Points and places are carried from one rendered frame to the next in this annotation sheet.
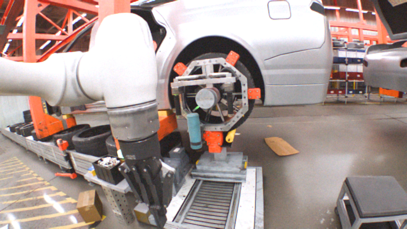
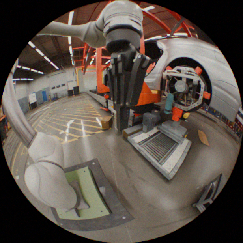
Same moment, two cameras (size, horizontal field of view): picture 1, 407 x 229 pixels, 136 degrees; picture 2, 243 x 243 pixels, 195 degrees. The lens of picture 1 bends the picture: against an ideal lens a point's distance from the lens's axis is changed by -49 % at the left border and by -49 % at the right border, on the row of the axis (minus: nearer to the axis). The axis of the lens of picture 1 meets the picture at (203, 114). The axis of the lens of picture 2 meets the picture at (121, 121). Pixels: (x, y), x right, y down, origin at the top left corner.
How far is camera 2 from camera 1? 0.25 m
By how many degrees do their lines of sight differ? 42
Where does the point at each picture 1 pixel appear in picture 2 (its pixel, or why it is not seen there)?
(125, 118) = (111, 18)
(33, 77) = (74, 27)
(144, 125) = (124, 19)
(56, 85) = (84, 28)
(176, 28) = (168, 50)
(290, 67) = (225, 90)
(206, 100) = (181, 87)
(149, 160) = (125, 48)
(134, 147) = (112, 32)
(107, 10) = not seen: hidden behind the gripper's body
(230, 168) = (178, 133)
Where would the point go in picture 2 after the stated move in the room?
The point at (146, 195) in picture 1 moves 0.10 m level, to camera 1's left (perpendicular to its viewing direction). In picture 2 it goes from (116, 90) to (95, 90)
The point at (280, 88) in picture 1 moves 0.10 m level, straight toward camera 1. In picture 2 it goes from (219, 100) to (219, 100)
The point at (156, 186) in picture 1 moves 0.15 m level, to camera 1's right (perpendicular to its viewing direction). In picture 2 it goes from (126, 80) to (212, 97)
